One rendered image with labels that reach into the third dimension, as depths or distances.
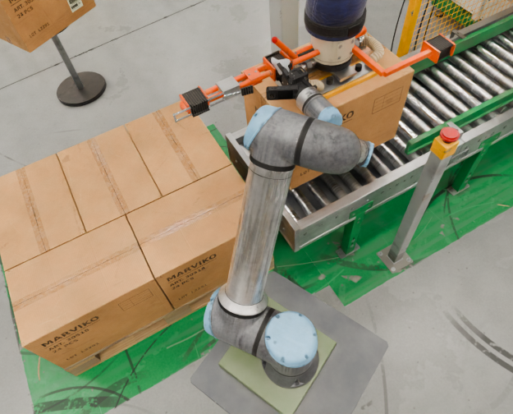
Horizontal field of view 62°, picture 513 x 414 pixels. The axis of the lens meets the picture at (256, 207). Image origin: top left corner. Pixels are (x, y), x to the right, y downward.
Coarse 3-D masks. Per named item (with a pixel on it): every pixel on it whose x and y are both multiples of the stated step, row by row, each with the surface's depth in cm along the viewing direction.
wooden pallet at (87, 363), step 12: (216, 288) 229; (192, 300) 225; (204, 300) 237; (180, 312) 228; (192, 312) 236; (156, 324) 232; (168, 324) 232; (132, 336) 229; (144, 336) 228; (108, 348) 226; (120, 348) 226; (84, 360) 212; (96, 360) 219; (72, 372) 216
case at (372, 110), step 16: (368, 48) 183; (384, 48) 182; (384, 64) 177; (272, 80) 176; (368, 80) 172; (384, 80) 171; (400, 80) 174; (256, 96) 177; (336, 96) 168; (352, 96) 168; (368, 96) 171; (384, 96) 176; (400, 96) 182; (352, 112) 173; (368, 112) 179; (384, 112) 185; (400, 112) 192; (352, 128) 182; (368, 128) 188; (384, 128) 196; (304, 176) 191
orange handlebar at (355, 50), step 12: (300, 48) 164; (300, 60) 162; (372, 60) 158; (408, 60) 156; (420, 60) 159; (252, 72) 158; (264, 72) 158; (384, 72) 154; (240, 84) 156; (252, 84) 158
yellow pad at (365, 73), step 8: (352, 64) 176; (360, 64) 171; (360, 72) 172; (368, 72) 171; (320, 80) 171; (328, 80) 167; (336, 80) 170; (344, 80) 170; (352, 80) 170; (360, 80) 170; (328, 88) 168; (336, 88) 168; (344, 88) 169; (328, 96) 167
